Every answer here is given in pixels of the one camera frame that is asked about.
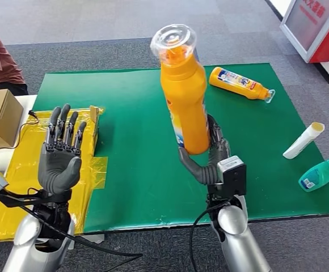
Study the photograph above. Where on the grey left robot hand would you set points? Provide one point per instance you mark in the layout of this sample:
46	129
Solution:
57	169

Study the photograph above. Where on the yellow taped box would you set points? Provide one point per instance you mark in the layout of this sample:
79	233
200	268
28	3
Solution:
25	157

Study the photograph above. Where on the orange bottle with clear cap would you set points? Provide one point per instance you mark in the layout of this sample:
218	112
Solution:
185	101

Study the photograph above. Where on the teal plastic bottle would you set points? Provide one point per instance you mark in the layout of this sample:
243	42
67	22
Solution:
319	175

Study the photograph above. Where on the brown cardboard box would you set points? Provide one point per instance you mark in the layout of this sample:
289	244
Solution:
0	118

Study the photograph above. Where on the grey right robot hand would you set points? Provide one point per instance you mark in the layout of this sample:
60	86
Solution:
219	146

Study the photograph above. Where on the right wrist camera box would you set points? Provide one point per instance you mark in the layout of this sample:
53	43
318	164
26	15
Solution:
232	176

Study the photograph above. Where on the green table mat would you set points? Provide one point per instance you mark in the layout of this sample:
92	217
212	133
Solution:
138	169

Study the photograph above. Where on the red and silver display cabinet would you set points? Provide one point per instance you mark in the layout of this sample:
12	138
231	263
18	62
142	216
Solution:
314	26

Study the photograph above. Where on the orange bottle with printed label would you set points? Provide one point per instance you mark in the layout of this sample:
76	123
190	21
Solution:
238	83

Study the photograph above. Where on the white tube with yellow cap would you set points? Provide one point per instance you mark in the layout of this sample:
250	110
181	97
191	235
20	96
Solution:
302	142

